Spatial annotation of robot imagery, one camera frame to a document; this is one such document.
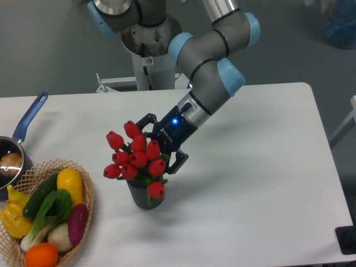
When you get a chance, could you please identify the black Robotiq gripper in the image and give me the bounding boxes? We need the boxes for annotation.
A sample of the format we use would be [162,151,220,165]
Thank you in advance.
[136,105,198,175]

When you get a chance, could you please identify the red tulip bouquet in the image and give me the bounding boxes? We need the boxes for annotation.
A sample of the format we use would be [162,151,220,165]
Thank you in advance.
[103,120,171,206]

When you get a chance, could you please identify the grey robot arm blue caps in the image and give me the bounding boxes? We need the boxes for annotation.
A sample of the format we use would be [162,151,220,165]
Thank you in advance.
[87,1,261,174]

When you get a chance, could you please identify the dark grey ribbed vase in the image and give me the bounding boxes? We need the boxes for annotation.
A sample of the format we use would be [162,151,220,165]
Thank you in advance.
[127,175,165,210]

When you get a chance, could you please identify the yellow squash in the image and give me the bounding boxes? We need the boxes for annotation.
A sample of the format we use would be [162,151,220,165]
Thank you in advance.
[57,168,85,209]

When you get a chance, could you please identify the purple sweet potato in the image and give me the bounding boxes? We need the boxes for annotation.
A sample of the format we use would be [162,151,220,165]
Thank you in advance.
[68,204,88,245]

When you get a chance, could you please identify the green cucumber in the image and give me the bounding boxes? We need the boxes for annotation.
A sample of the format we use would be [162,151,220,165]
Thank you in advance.
[22,172,59,217]

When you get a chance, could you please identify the green bok choy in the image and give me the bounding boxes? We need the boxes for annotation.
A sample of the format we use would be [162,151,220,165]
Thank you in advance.
[21,189,71,251]

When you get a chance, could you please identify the beige garlic bulb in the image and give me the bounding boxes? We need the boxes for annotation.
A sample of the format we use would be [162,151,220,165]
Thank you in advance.
[47,222,74,253]

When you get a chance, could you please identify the brown bread roll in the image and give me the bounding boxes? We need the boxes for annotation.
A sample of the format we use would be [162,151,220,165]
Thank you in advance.
[1,153,22,171]

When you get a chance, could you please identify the orange fruit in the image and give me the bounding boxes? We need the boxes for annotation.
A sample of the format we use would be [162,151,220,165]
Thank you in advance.
[25,243,59,267]

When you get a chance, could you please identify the yellow bell pepper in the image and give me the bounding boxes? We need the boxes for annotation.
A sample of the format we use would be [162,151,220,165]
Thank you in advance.
[1,185,33,239]

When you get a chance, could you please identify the white furniture leg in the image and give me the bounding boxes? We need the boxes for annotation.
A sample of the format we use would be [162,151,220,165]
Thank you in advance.
[329,95,355,149]

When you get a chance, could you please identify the black device at table edge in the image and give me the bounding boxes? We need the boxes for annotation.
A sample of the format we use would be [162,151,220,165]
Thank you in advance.
[335,226,355,255]

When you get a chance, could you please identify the blue translucent container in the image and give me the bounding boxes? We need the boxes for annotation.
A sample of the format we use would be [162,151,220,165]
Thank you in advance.
[323,0,355,49]

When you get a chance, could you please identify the white metal base frame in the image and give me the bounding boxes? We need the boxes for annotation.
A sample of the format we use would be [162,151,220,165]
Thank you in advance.
[95,72,194,93]

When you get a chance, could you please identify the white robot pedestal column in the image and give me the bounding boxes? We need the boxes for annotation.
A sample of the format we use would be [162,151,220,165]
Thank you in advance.
[121,14,182,91]

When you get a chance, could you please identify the blue handled saucepan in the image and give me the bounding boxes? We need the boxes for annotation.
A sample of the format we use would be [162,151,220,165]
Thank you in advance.
[1,92,48,201]

